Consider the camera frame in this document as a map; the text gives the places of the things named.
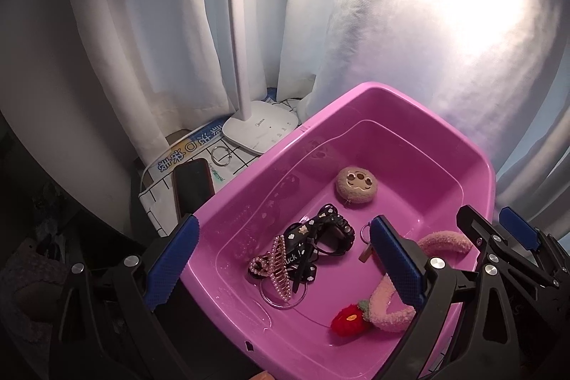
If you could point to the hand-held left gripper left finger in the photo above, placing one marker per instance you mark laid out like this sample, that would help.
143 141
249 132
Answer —
173 264

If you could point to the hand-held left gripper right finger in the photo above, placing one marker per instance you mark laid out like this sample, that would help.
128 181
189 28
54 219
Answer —
396 264

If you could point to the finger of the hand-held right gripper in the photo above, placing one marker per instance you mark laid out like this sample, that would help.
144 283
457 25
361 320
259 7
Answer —
519 228
472 224

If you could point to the pink plush headband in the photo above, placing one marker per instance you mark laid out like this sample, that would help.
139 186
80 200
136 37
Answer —
445 240

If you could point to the red strawberry plush clip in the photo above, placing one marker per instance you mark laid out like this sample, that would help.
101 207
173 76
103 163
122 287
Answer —
349 320

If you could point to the black decorated hair band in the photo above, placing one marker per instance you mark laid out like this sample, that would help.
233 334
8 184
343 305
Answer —
329 228

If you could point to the round brown plush pouch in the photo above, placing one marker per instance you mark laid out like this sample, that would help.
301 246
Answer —
356 186

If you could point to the pearl hair claw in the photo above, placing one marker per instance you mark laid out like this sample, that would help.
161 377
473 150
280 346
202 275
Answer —
274 264

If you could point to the pink plastic basin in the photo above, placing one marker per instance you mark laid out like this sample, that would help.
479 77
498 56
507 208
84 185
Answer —
400 148

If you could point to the silver bangle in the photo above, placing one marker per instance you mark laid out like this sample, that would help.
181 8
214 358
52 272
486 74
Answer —
280 307

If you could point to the phone with red case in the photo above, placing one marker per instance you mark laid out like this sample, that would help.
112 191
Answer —
191 188

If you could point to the grey knitted cloth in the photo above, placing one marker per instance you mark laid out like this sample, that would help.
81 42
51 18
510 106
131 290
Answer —
26 273

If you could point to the white desk lamp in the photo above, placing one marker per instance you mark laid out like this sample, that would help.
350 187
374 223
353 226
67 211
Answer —
262 130

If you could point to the white curtain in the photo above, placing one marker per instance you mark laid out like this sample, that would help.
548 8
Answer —
133 28

